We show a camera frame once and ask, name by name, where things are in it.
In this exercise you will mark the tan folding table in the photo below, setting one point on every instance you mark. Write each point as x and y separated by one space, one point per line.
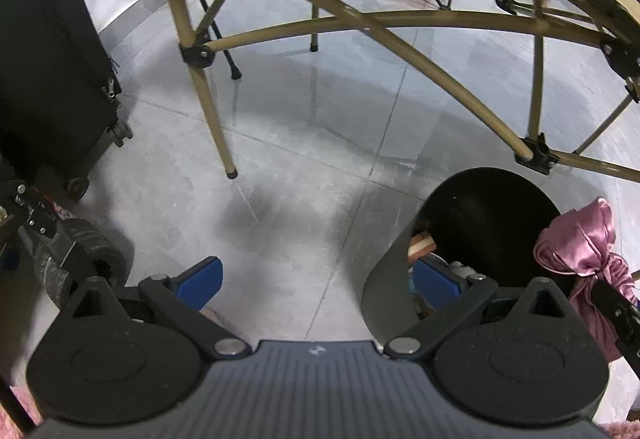
214 119

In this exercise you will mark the black cylindrical trash bin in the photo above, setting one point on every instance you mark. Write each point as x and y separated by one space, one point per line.
480 214

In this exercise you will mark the wooden block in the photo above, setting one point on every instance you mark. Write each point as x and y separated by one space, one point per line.
422 246

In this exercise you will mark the black suitcase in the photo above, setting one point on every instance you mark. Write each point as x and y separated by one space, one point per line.
45 44

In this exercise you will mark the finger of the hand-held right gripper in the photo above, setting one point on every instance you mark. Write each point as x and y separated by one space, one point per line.
622 314

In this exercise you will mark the pink satin cloth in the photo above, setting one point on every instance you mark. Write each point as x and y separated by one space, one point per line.
580 244

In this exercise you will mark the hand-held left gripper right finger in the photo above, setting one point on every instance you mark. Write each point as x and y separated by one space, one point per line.
437 284

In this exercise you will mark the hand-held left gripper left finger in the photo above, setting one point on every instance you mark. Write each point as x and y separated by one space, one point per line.
200 281

